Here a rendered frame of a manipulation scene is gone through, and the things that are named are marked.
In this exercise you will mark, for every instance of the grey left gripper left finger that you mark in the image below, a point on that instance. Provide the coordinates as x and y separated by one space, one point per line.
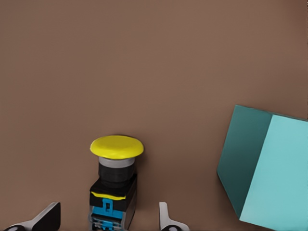
45 217

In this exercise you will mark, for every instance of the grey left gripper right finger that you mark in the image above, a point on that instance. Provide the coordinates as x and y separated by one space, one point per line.
166 220

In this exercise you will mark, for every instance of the yellow mushroom push button switch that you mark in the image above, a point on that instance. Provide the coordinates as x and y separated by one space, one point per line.
117 168

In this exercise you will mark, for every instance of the teal box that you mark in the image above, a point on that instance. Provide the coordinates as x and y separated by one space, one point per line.
267 168

